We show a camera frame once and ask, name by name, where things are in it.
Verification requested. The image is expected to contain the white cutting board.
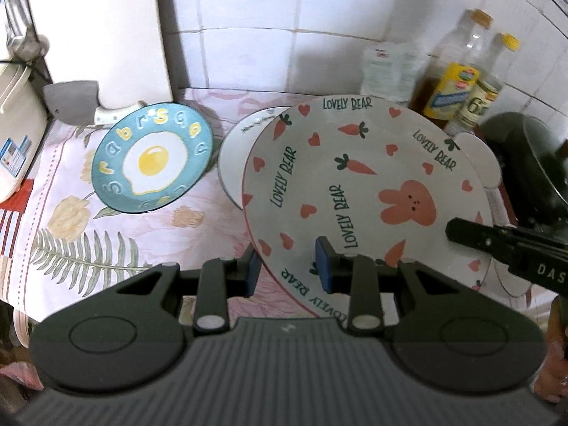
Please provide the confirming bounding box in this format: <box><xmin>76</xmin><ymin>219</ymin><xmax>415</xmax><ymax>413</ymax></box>
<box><xmin>42</xmin><ymin>0</ymin><xmax>175</xmax><ymax>105</ymax></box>

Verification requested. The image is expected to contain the white bowl with black rim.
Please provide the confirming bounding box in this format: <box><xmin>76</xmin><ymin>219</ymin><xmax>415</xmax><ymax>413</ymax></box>
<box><xmin>217</xmin><ymin>105</ymin><xmax>294</xmax><ymax>210</ymax></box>
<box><xmin>477</xmin><ymin>184</ymin><xmax>535</xmax><ymax>307</ymax></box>
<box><xmin>455</xmin><ymin>132</ymin><xmax>504</xmax><ymax>187</ymax></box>

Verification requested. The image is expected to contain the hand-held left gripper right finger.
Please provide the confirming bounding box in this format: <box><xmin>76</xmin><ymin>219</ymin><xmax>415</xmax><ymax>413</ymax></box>
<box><xmin>315</xmin><ymin>237</ymin><xmax>445</xmax><ymax>337</ymax></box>

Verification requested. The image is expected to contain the oil bottle with yellow label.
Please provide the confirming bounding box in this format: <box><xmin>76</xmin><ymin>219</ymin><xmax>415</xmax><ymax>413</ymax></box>
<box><xmin>410</xmin><ymin>9</ymin><xmax>494</xmax><ymax>121</ymax></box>

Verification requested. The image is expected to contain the white rabbit carrot plate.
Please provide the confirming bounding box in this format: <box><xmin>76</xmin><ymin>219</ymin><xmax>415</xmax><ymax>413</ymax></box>
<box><xmin>242</xmin><ymin>94</ymin><xmax>495</xmax><ymax>320</ymax></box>

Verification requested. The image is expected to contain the white plastic packet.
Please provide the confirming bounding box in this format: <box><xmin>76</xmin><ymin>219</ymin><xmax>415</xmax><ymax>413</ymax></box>
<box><xmin>361</xmin><ymin>42</ymin><xmax>427</xmax><ymax>104</ymax></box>

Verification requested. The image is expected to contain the grey cloth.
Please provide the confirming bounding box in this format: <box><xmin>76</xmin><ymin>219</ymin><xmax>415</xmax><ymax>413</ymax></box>
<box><xmin>8</xmin><ymin>24</ymin><xmax>50</xmax><ymax>61</ymax></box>

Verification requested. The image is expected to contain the cleaver with white handle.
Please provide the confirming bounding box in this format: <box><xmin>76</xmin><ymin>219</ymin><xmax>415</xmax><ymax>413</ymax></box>
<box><xmin>42</xmin><ymin>81</ymin><xmax>147</xmax><ymax>126</ymax></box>

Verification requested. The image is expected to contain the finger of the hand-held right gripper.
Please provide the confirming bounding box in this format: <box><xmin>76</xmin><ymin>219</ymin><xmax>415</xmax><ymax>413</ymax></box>
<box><xmin>446</xmin><ymin>217</ymin><xmax>518</xmax><ymax>269</ymax></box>

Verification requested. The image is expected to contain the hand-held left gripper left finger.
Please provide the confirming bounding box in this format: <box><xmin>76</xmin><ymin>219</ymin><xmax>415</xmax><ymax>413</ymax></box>
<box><xmin>118</xmin><ymin>246</ymin><xmax>261</xmax><ymax>336</ymax></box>

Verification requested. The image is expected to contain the blue fried egg plate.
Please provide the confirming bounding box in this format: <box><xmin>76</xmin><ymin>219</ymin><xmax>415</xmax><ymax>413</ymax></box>
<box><xmin>92</xmin><ymin>103</ymin><xmax>214</xmax><ymax>214</ymax></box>

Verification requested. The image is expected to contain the vinegar bottle with yellow cap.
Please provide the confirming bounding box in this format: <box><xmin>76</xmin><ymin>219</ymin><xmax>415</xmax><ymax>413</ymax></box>
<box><xmin>457</xmin><ymin>33</ymin><xmax>521</xmax><ymax>130</ymax></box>

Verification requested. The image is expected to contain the white rice cooker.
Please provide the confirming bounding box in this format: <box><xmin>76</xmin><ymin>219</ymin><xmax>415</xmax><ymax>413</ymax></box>
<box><xmin>0</xmin><ymin>60</ymin><xmax>49</xmax><ymax>205</ymax></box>

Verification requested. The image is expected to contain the dark wok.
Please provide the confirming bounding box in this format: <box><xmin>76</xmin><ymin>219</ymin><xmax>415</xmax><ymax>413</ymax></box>
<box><xmin>481</xmin><ymin>113</ymin><xmax>568</xmax><ymax>231</ymax></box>

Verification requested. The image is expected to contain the floral tablecloth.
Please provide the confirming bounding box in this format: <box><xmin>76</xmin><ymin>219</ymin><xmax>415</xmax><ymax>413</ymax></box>
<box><xmin>0</xmin><ymin>86</ymin><xmax>540</xmax><ymax>347</ymax></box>

